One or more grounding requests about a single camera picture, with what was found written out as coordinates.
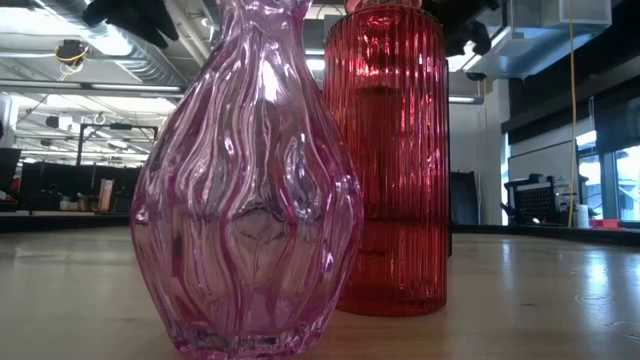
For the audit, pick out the pink wavy glass vase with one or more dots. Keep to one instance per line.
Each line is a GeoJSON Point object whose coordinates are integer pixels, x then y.
{"type": "Point", "coordinates": [245, 200]}

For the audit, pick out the black standing panel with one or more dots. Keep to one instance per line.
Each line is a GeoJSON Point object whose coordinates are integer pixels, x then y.
{"type": "Point", "coordinates": [465, 200]}

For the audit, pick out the window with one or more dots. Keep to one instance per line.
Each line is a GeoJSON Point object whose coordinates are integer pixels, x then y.
{"type": "Point", "coordinates": [627, 185]}

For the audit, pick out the black table edge rail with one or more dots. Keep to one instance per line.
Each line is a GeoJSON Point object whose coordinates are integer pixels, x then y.
{"type": "Point", "coordinates": [475, 228]}

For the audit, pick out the red ribbed cylinder vase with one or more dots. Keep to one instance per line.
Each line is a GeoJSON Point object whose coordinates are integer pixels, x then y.
{"type": "Point", "coordinates": [400, 175]}

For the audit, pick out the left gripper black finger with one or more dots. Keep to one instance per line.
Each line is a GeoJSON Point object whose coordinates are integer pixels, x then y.
{"type": "Point", "coordinates": [132, 17]}

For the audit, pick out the black security camera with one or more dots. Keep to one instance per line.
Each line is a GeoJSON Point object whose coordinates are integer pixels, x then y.
{"type": "Point", "coordinates": [475, 76]}

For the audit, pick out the long ceiling light strip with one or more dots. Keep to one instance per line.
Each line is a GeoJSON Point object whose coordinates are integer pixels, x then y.
{"type": "Point", "coordinates": [75, 87]}

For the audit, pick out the black desk row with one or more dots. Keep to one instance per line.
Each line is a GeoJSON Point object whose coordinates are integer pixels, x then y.
{"type": "Point", "coordinates": [50, 190]}

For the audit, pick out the short ceiling light strip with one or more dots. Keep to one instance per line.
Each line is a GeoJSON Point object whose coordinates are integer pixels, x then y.
{"type": "Point", "coordinates": [465, 99]}

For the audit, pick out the white paper roll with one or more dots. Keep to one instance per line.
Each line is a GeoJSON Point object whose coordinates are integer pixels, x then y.
{"type": "Point", "coordinates": [582, 217]}

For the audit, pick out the peach paper bag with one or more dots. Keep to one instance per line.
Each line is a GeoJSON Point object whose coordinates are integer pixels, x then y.
{"type": "Point", "coordinates": [106, 195]}

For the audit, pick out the black overhead gantry frame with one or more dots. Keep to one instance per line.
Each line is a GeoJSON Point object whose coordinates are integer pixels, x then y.
{"type": "Point", "coordinates": [80, 145]}

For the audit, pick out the red flat box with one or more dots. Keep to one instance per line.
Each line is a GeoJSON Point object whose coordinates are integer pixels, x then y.
{"type": "Point", "coordinates": [605, 223]}

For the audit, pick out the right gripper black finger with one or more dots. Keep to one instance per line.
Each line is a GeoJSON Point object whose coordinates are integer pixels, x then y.
{"type": "Point", "coordinates": [477, 35]}

